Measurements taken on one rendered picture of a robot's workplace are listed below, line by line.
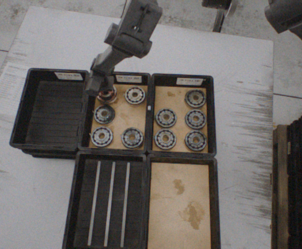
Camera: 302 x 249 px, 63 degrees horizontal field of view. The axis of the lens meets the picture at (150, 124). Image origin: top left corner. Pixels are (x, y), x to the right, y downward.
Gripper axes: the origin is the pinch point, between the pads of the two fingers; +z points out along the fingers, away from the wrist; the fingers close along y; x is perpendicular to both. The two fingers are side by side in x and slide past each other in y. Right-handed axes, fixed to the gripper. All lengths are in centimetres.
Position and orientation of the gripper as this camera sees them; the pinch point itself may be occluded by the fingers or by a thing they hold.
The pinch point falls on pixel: (106, 91)
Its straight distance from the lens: 123.5
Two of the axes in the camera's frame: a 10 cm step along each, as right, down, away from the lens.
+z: 0.2, 3.2, 9.5
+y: 10.0, 0.6, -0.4
